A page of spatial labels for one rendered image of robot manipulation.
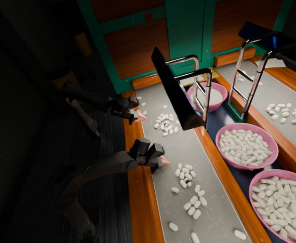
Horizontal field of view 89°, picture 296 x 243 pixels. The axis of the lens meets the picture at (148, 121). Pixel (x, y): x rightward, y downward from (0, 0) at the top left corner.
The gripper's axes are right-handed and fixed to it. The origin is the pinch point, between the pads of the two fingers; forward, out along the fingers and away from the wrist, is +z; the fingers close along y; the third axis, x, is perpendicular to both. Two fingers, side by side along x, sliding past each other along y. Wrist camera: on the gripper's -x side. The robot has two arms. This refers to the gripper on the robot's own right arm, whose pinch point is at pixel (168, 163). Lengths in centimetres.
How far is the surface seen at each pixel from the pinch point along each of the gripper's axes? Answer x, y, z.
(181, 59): -40, 33, -9
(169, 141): -1.6, 13.7, 4.5
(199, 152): -10.0, 2.8, 14.5
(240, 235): -11.4, -33.3, 13.3
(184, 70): -26, 74, 23
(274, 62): -64, 58, 73
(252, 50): -63, 68, 59
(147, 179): 7.4, -5.5, -9.0
